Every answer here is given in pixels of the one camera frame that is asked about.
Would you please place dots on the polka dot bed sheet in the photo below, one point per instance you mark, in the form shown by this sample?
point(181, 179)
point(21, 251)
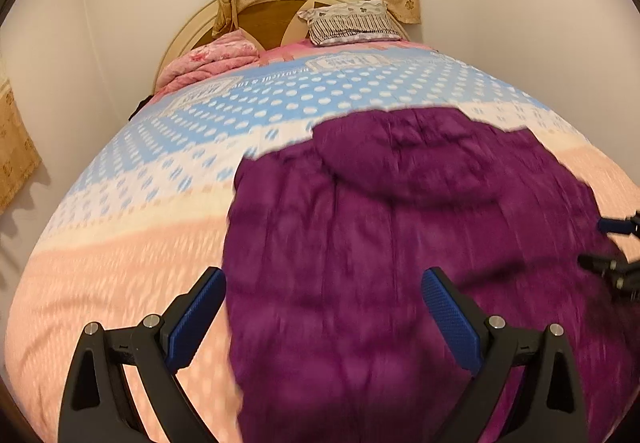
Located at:
point(150, 223)

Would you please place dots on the purple hooded puffer jacket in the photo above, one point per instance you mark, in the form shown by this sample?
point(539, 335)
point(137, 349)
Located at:
point(375, 248)

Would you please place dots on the pink folded blanket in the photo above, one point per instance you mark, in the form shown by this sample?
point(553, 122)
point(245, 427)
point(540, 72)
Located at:
point(210, 55)

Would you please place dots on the cream wooden headboard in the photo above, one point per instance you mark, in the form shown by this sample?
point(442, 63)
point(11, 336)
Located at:
point(270, 18)

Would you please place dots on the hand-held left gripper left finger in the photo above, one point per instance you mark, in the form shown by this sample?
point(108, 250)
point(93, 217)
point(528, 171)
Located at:
point(197, 318)

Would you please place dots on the striped pillow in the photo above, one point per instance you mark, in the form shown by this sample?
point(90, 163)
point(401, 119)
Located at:
point(350, 23)

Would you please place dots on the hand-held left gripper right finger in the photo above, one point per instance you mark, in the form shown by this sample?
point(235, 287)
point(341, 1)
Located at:
point(452, 318)

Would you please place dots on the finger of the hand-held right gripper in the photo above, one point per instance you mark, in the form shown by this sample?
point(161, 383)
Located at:
point(611, 225)
point(600, 263)

